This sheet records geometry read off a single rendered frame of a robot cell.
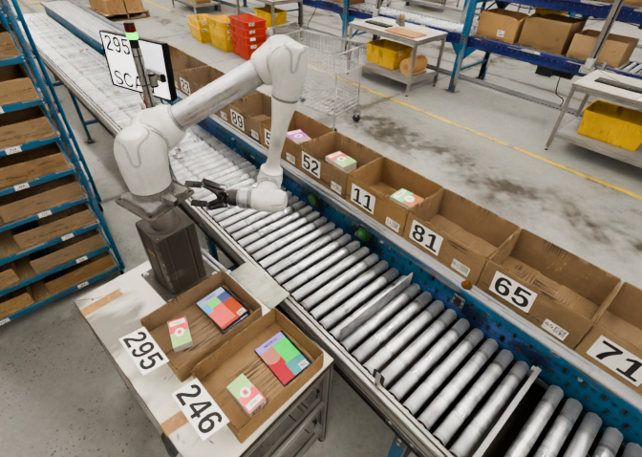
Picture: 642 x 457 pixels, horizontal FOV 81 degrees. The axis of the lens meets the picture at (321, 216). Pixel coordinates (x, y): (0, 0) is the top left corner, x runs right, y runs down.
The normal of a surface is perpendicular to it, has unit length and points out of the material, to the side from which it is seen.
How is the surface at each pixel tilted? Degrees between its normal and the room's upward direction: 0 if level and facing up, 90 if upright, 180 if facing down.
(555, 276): 89
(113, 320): 0
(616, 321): 1
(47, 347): 0
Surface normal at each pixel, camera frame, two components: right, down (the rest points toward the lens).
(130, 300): 0.03, -0.77
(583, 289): -0.75, 0.39
